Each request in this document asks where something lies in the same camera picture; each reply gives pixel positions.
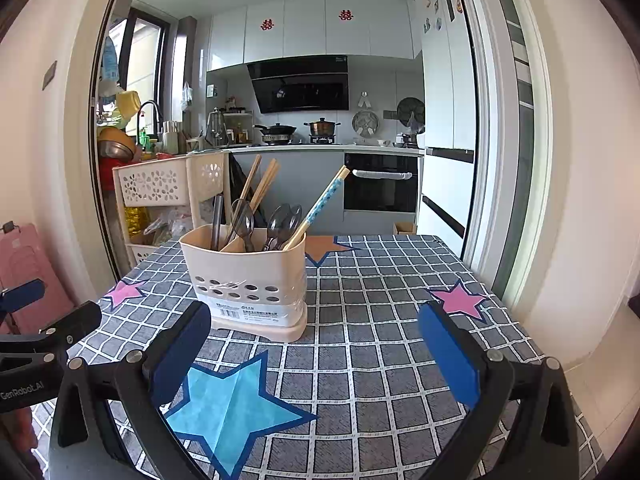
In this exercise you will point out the blue patterned wooden chopstick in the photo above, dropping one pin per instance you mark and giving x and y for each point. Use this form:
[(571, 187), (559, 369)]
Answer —
[(320, 205)]

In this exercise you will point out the cardboard box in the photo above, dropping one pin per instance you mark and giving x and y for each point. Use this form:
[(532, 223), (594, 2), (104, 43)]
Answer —
[(405, 228)]

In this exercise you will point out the kitchen faucet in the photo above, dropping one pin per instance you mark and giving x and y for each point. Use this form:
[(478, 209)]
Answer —
[(146, 105)]

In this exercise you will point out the white plastic bag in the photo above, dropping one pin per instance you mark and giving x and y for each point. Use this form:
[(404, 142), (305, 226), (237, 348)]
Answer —
[(186, 96)]

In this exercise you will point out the pink plastic folding stool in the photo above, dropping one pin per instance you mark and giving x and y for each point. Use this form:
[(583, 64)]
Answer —
[(30, 270)]

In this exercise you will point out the metal canister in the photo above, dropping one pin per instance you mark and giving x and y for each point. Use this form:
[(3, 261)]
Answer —
[(170, 139)]

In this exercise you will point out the wall switch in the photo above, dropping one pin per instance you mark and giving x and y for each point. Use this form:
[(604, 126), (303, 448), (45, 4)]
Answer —
[(50, 75)]

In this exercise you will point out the beige plastic storage cart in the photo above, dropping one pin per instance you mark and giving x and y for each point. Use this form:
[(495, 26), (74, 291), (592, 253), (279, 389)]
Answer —
[(150, 180)]

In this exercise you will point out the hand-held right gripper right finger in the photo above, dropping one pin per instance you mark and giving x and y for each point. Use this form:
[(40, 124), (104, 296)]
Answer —
[(450, 355)]

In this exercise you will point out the black built-in oven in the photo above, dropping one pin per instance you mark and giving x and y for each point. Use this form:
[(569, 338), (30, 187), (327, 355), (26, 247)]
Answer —
[(380, 192)]

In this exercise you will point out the white upper cabinets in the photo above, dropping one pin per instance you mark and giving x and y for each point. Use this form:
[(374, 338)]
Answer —
[(310, 30)]

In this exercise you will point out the glass kettle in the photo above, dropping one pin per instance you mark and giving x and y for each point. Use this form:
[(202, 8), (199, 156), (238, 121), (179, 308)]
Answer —
[(216, 127)]

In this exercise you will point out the red paper decoration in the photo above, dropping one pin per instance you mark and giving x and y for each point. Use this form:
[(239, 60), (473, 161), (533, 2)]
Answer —
[(267, 24), (345, 15)]

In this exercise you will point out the beige plastic utensil holder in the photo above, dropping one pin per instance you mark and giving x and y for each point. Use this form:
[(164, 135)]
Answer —
[(250, 270)]

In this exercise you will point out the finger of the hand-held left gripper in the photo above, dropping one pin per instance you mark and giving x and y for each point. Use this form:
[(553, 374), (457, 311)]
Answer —
[(22, 295), (75, 322)]

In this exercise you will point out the clear plastic bags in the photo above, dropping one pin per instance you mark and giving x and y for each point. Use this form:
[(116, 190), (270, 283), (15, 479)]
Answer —
[(167, 227)]

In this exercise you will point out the metal bowl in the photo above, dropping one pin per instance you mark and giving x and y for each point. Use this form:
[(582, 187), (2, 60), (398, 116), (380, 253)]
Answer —
[(117, 146)]

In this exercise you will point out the white refrigerator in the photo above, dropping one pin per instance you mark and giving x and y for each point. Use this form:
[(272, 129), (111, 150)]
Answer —
[(447, 85)]

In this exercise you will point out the grey checked star tablecloth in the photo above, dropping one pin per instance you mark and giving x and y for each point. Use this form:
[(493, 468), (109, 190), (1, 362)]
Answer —
[(360, 360)]

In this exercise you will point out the spice rack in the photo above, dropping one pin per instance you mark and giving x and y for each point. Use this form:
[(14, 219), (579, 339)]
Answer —
[(239, 127)]

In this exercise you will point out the black garbage bag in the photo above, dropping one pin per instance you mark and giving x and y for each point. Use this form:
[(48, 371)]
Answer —
[(237, 175)]

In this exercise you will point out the black range hood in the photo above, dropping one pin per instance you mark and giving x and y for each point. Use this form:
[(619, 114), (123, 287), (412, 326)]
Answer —
[(300, 85)]

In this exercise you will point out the black wok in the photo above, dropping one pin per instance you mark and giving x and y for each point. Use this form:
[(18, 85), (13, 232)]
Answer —
[(275, 132)]

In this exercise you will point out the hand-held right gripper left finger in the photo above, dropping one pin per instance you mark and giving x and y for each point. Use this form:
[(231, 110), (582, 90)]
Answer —
[(177, 355)]

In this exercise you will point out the grey base cabinet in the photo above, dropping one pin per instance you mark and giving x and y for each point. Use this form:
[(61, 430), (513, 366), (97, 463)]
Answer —
[(310, 170)]

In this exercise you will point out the yellow plastic bowl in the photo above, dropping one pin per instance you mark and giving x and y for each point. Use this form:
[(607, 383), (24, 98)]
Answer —
[(129, 104)]

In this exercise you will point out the copper pot with lid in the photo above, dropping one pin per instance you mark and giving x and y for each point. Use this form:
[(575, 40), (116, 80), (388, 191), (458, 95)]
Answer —
[(322, 127)]

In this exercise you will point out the red container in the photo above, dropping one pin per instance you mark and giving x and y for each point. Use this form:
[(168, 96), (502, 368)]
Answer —
[(106, 175)]

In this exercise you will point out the blue hanging bag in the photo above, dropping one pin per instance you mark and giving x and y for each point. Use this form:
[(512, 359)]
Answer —
[(111, 65)]

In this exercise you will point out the round black rack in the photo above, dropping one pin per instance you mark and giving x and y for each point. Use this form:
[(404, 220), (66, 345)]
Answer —
[(410, 110)]

